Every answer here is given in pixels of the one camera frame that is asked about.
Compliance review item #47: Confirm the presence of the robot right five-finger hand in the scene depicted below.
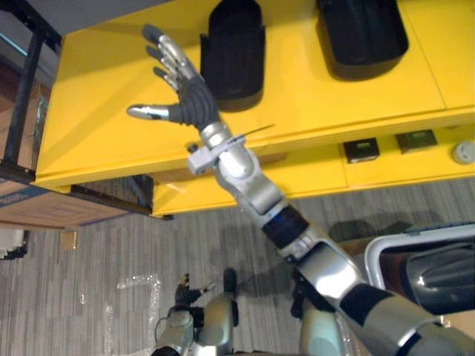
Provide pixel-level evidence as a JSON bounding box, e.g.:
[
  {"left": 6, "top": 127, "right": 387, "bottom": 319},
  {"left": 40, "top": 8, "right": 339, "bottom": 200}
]
[{"left": 127, "top": 24, "right": 221, "bottom": 131}]

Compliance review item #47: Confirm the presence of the robot left five-finger hand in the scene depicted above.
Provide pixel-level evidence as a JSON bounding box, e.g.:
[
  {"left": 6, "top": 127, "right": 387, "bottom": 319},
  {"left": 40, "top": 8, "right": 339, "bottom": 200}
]
[{"left": 174, "top": 273, "right": 217, "bottom": 309}]

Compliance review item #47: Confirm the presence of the yellow metal shelf unit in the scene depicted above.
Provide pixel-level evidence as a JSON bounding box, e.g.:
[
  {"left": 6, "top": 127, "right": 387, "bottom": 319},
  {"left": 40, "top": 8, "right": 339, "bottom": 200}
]
[{"left": 29, "top": 0, "right": 475, "bottom": 220}]

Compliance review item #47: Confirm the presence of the clear bubble wrap sheet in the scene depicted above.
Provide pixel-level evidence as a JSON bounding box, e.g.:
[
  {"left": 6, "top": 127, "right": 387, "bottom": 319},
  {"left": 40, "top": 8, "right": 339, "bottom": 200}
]
[{"left": 76, "top": 273, "right": 163, "bottom": 348}]

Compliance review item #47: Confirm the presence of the robot left silver leg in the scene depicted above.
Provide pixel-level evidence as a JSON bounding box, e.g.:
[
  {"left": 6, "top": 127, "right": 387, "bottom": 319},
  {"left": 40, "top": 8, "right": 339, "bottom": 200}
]
[{"left": 194, "top": 267, "right": 241, "bottom": 356}]

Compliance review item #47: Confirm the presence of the robot silver leg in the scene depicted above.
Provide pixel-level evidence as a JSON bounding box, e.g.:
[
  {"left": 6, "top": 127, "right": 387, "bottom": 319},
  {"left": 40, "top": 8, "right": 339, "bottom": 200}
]
[
  {"left": 194, "top": 267, "right": 241, "bottom": 356},
  {"left": 290, "top": 270, "right": 353, "bottom": 356}
]

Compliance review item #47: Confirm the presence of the black plastic housing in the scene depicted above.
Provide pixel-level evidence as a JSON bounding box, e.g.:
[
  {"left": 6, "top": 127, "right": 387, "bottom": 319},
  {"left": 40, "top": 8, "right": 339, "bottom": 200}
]
[
  {"left": 199, "top": 0, "right": 267, "bottom": 113},
  {"left": 399, "top": 243, "right": 475, "bottom": 315},
  {"left": 316, "top": 0, "right": 410, "bottom": 82}
]

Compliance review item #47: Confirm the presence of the small cardboard scrap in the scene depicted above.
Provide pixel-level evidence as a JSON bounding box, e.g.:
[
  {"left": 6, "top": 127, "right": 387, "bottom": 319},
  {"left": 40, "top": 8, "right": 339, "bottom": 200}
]
[{"left": 60, "top": 229, "right": 78, "bottom": 250}]

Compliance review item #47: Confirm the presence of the robot right silver leg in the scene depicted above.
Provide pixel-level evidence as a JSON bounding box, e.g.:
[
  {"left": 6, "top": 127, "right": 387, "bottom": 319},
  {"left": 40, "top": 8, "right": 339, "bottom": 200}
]
[{"left": 290, "top": 270, "right": 353, "bottom": 356}]

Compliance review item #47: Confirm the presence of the brown cardboard box blue tape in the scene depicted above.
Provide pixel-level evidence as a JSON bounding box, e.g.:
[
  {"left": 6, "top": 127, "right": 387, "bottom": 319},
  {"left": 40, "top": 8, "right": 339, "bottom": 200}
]
[{"left": 0, "top": 177, "right": 129, "bottom": 230}]

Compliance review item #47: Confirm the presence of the small black square box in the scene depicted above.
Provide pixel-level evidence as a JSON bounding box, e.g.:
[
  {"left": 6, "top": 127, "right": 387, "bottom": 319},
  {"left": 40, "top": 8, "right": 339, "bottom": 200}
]
[
  {"left": 394, "top": 129, "right": 438, "bottom": 155},
  {"left": 342, "top": 137, "right": 380, "bottom": 165}
]

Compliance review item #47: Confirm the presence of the white plastic object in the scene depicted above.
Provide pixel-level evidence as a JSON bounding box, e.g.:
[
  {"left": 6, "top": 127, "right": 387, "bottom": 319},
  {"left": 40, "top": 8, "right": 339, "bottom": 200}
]
[{"left": 0, "top": 227, "right": 31, "bottom": 261}]

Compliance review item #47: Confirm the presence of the grey plastic tote bin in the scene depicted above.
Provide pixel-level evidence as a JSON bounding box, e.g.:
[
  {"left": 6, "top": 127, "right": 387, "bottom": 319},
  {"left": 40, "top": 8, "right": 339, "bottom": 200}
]
[{"left": 363, "top": 221, "right": 475, "bottom": 317}]

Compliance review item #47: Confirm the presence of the round grey disc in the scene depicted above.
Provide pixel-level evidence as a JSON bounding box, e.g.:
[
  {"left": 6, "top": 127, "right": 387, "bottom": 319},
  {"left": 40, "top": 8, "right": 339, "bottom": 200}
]
[{"left": 451, "top": 141, "right": 475, "bottom": 165}]

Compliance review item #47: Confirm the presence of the black metal rack frame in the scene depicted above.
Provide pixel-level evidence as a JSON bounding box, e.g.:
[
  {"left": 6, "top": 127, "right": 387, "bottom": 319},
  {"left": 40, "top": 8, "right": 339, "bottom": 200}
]
[{"left": 0, "top": 0, "right": 154, "bottom": 217}]

